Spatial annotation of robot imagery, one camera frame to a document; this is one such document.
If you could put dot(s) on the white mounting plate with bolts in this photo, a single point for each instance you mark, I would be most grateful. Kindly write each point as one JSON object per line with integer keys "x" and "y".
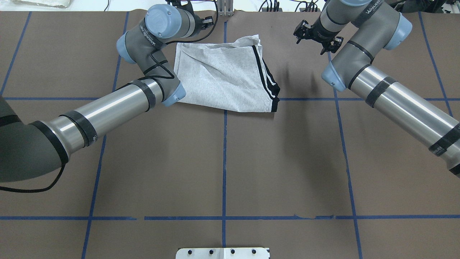
{"x": 224, "y": 253}

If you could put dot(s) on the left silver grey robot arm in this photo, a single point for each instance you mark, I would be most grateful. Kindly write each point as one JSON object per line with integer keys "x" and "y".
{"x": 30, "y": 150}

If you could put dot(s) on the grey cartoon print t-shirt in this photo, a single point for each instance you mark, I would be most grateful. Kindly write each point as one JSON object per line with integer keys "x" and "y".
{"x": 229, "y": 76}

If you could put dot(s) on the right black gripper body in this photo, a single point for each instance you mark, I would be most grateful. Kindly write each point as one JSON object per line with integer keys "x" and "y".
{"x": 317, "y": 34}

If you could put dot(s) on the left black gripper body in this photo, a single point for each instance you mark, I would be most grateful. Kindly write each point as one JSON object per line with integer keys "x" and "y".
{"x": 206, "y": 22}

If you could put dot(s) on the grey aluminium post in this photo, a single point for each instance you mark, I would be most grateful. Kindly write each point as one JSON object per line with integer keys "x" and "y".
{"x": 225, "y": 8}

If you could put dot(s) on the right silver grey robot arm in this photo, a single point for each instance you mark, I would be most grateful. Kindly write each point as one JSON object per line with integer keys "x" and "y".
{"x": 356, "y": 31}

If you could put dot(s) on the clear plastic bag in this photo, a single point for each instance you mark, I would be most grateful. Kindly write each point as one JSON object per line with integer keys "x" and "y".
{"x": 45, "y": 3}

